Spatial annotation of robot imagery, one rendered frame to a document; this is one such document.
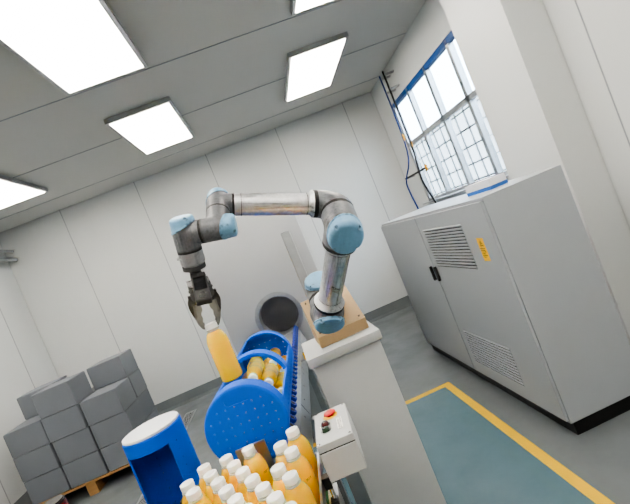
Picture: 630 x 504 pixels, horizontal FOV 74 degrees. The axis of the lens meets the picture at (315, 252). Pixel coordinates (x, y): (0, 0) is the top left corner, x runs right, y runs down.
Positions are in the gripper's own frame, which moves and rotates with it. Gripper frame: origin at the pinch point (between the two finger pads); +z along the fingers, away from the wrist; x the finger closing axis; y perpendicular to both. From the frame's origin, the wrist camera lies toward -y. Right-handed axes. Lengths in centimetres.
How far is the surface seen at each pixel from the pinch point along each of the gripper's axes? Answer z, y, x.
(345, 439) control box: 22, -46, -22
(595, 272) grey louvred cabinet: 53, 24, -209
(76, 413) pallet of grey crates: 184, 314, 139
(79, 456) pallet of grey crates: 227, 305, 149
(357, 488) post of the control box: 41, -43, -24
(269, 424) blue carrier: 37.5, -8.5, -9.3
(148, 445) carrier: 71, 54, 39
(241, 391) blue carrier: 25.2, -3.2, -3.6
